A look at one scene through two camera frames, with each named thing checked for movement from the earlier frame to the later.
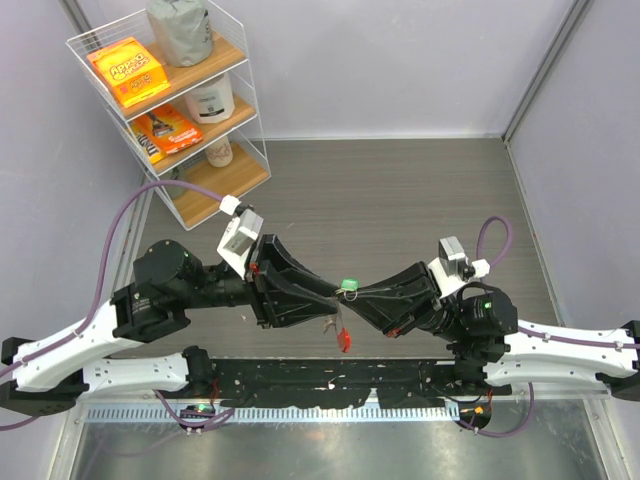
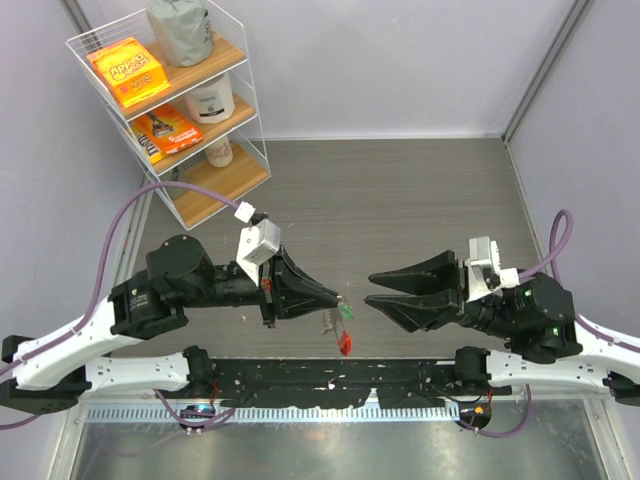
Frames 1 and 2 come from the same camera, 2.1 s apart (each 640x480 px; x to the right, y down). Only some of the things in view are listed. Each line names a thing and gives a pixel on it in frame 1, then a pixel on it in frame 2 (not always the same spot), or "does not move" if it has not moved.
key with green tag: [349, 287] -> [345, 309]
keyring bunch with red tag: [344, 336] does not move
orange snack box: [131, 70] does not move
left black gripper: [290, 303] does not move
